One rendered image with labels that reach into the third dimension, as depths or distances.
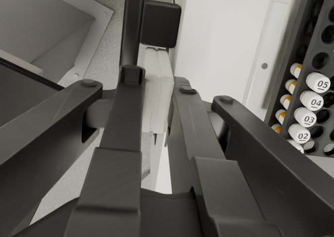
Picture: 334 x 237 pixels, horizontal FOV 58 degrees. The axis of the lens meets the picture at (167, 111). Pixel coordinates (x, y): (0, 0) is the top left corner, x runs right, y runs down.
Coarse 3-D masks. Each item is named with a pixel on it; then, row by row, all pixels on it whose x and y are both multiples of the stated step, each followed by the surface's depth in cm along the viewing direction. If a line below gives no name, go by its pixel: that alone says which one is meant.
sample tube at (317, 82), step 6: (294, 66) 25; (300, 66) 24; (294, 72) 24; (312, 78) 22; (318, 78) 21; (324, 78) 21; (312, 84) 22; (318, 84) 21; (324, 84) 21; (318, 90) 22; (324, 90) 22
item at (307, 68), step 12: (324, 0) 21; (324, 12) 21; (324, 24) 21; (312, 36) 22; (312, 48) 21; (312, 60) 22; (324, 60) 22; (300, 72) 23; (312, 72) 22; (324, 72) 22; (300, 84) 23; (288, 108) 24; (288, 120) 24; (288, 132) 24; (300, 144) 25
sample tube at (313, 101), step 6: (288, 84) 25; (294, 84) 24; (288, 90) 25; (306, 90) 23; (300, 96) 23; (306, 96) 22; (312, 96) 22; (318, 96) 22; (306, 102) 22; (312, 102) 22; (318, 102) 22; (312, 108) 22; (318, 108) 22
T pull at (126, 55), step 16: (128, 0) 18; (144, 0) 19; (128, 16) 19; (144, 16) 19; (160, 16) 19; (176, 16) 19; (128, 32) 19; (144, 32) 19; (160, 32) 19; (176, 32) 20; (128, 48) 20; (128, 64) 20
